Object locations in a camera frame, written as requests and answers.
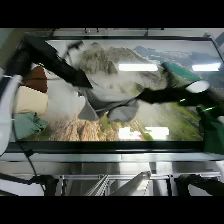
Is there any cream garment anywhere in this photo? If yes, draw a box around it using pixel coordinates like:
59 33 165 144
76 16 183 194
13 85 49 116

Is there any grey T-shirt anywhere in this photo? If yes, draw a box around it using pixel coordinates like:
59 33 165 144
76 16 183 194
77 82 168 123

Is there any silver frame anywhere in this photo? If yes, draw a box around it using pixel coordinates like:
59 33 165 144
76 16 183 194
0 28 224 197

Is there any light green garment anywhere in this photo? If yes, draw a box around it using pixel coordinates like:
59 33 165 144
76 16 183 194
12 111 48 141

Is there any black cable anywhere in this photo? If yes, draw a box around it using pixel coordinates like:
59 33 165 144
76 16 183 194
11 113 47 194

